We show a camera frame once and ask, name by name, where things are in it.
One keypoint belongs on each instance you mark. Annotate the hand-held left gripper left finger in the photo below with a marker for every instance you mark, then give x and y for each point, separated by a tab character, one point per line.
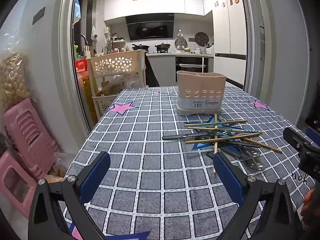
96	177

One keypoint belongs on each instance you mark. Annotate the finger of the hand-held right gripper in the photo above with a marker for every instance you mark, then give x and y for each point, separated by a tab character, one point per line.
313	135
296	138

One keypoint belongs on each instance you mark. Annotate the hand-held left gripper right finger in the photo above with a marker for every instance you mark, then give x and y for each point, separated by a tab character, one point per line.
228	180

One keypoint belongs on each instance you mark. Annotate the beige plastic utensil holder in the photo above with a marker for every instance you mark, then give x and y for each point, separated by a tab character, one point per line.
200	92

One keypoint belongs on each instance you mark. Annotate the person's right hand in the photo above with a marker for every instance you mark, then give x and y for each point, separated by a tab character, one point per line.
311	210

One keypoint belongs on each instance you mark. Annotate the checked star-print tablecloth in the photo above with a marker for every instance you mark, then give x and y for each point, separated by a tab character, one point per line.
150	170

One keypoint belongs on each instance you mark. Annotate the pink folding stool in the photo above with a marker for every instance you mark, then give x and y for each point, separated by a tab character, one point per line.
30	135

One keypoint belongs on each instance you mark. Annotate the yellow cooking oil bottle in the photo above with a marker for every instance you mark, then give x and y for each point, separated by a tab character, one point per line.
86	97

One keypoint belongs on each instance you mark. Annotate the pink plastic stool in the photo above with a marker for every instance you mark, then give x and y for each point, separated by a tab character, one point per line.
15	182

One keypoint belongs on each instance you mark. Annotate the red plastic basket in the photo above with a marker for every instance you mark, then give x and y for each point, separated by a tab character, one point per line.
81	65

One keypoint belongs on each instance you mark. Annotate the beige flower-cutout storage cart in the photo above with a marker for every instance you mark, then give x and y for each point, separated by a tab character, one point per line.
112	65

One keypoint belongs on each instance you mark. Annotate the black built-in oven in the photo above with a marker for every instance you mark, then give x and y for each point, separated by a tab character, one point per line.
191	67

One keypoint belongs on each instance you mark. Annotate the white refrigerator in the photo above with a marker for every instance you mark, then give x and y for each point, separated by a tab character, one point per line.
228	30

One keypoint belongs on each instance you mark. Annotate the clear bag of peanuts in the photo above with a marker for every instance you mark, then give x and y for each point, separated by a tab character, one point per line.
12	77

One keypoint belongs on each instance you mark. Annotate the round dark flower-pattern tray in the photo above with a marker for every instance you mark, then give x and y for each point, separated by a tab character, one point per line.
201	38

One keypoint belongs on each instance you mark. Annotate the black wok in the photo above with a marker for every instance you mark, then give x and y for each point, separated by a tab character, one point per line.
140	47

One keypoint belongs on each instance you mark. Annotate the kitchen faucet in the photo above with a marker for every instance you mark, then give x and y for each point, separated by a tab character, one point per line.
83	38

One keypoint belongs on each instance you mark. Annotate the white hanging plastic bag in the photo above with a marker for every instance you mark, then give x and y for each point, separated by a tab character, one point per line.
93	35

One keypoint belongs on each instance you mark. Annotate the round grey plate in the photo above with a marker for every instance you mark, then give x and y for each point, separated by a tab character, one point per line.
180	43

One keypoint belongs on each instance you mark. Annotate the dark cooking pot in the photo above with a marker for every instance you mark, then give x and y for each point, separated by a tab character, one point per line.
162	47

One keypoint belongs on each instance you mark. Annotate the black range hood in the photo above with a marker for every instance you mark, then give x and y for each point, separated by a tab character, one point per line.
150	27

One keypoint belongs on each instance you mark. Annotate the white upper cabinets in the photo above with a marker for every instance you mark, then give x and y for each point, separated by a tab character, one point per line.
150	3

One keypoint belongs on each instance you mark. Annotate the dark wall switch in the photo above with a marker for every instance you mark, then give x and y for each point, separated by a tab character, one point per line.
38	15

